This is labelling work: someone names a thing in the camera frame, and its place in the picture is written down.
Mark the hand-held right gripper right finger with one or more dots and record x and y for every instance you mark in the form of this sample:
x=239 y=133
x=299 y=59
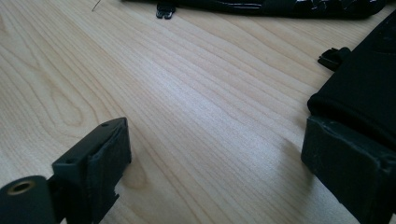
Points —
x=351 y=168

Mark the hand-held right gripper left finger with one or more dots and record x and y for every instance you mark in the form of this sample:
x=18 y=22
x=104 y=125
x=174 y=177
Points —
x=93 y=161

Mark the black glove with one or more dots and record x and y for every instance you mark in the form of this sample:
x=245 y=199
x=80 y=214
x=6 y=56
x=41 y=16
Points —
x=280 y=7
x=364 y=87

